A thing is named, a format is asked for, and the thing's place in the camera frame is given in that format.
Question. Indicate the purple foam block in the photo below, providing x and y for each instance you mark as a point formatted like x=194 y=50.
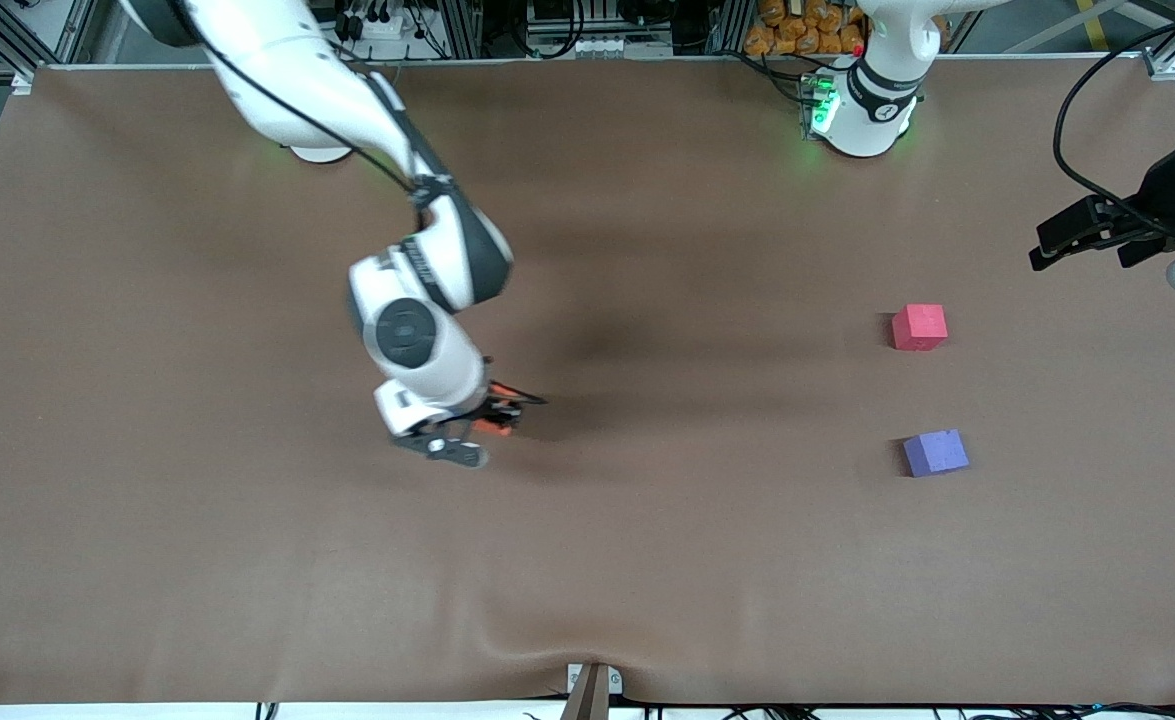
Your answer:
x=935 y=452

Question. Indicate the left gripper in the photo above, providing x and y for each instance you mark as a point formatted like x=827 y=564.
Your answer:
x=1160 y=199

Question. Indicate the orange foam block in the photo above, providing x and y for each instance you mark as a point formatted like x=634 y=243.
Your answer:
x=489 y=426

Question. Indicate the bag of orange items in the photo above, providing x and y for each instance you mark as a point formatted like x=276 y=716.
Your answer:
x=797 y=30

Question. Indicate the brown table cover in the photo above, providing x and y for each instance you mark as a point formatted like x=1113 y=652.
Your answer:
x=647 y=550

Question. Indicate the white terminal block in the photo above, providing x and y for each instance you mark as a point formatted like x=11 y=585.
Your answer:
x=597 y=45

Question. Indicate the small metal corner bracket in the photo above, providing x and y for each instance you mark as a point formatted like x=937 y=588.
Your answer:
x=23 y=82
x=1163 y=62

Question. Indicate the white power strip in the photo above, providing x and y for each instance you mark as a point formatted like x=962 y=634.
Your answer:
x=379 y=25

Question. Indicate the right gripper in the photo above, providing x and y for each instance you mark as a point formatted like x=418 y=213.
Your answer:
x=496 y=409

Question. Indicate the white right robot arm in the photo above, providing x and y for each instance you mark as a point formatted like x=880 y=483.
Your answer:
x=287 y=80

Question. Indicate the grey metal mount bracket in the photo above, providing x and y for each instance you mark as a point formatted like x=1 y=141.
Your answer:
x=594 y=685

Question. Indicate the red foam block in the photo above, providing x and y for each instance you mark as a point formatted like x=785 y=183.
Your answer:
x=919 y=327

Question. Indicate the aluminium frame rail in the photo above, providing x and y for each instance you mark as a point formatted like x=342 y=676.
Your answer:
x=7 y=35

